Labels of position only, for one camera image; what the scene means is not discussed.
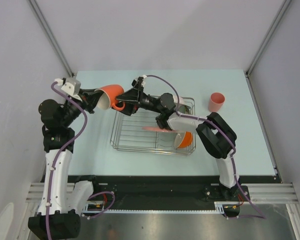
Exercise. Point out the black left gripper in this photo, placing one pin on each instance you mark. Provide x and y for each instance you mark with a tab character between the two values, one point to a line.
90	98

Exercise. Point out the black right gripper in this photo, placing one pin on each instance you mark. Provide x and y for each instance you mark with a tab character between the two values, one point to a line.
134	95

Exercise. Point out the orange mug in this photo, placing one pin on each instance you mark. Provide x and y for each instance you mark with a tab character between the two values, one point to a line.
108	96

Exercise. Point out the pink beige leaf plate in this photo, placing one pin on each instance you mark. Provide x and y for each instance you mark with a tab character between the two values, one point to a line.
157	129

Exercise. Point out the white fluted plate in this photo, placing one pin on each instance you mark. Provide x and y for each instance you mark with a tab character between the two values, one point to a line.
182	100

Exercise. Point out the orange bowl white inside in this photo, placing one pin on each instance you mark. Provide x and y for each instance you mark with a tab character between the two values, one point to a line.
183	140

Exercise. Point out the pink plastic cup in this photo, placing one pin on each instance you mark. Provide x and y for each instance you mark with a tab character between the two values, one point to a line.
216	101

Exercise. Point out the green floral ceramic bowl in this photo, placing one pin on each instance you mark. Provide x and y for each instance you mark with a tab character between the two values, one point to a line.
183	109

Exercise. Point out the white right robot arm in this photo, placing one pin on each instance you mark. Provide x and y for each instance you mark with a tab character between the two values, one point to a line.
215	134

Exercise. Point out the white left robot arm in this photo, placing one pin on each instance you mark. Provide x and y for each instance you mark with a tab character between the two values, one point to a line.
59	213

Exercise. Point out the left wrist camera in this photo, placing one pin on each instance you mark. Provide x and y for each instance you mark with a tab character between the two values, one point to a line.
70	86

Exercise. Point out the metal wire dish rack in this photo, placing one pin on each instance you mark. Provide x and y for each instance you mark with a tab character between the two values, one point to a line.
128	134

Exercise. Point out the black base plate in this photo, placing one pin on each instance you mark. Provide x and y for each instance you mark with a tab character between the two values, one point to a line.
162	193

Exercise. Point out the white slotted cable duct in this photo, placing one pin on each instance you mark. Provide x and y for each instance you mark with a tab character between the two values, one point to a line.
219	208

